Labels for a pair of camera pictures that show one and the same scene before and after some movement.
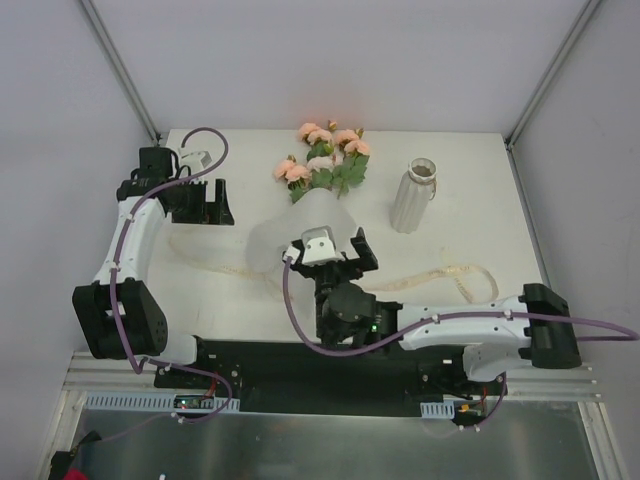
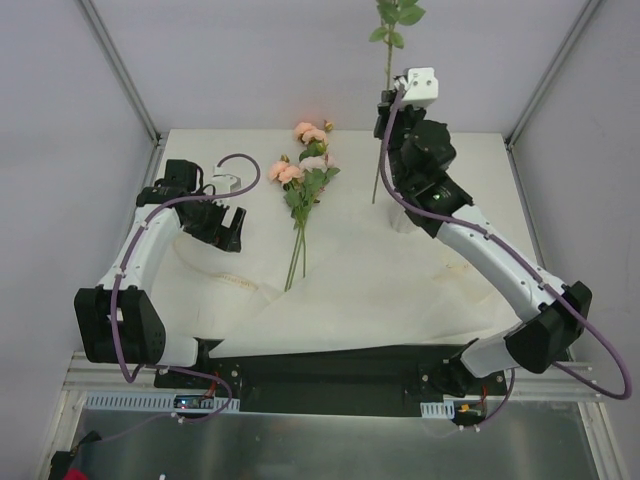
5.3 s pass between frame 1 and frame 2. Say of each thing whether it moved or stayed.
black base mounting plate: stayed
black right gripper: moved
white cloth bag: moved
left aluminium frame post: stayed
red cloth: stayed
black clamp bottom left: stayed
